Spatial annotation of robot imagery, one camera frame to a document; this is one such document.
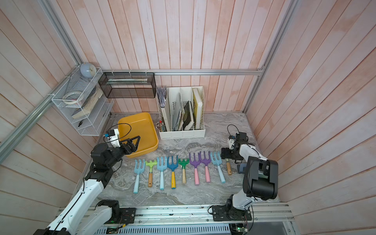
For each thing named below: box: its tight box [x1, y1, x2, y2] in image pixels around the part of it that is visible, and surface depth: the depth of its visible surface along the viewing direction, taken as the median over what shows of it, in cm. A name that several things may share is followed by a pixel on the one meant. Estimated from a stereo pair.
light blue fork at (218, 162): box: [210, 150, 226, 184], surface depth 94 cm
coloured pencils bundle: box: [155, 120, 166, 133], surface depth 92 cm
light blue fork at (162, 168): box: [156, 156, 168, 191], surface depth 92 cm
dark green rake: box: [178, 158, 190, 184], surface depth 92 cm
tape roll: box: [62, 91, 83, 105], surface depth 72 cm
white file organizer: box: [156, 85, 206, 140], surface depth 103 cm
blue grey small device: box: [236, 163, 248, 174], surface depth 88 cm
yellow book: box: [192, 87, 203, 130], surface depth 97 cm
